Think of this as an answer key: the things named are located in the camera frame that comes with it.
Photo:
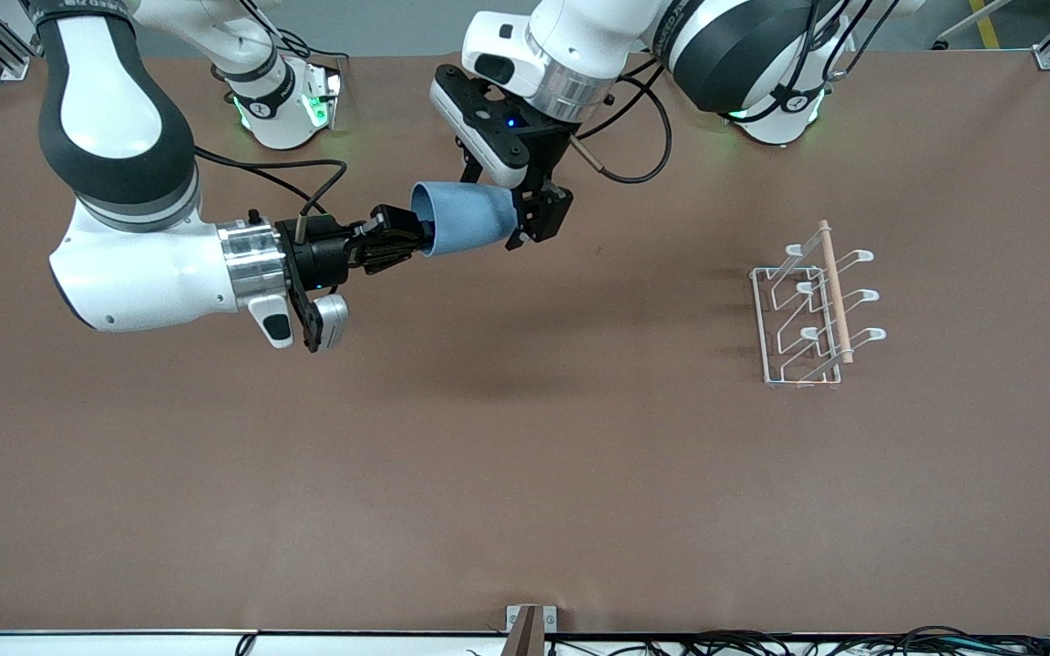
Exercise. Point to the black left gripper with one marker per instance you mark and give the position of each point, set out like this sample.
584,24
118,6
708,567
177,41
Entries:
550,144

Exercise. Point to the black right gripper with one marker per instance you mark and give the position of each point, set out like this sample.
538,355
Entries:
320,254

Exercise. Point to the blue plastic cup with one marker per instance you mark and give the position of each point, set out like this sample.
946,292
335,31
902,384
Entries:
470,219

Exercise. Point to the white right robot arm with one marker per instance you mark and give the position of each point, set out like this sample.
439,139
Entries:
124,109

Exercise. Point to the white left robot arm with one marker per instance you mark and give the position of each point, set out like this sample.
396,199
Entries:
580,36

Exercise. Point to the brown paper table cover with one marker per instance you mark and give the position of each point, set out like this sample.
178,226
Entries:
488,410

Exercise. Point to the white metal tube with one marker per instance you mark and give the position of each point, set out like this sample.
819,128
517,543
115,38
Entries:
953,35

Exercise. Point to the grey metal bracket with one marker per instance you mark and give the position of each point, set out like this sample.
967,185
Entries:
550,620

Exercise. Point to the brown camera post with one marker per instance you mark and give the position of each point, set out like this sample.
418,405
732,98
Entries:
525,638

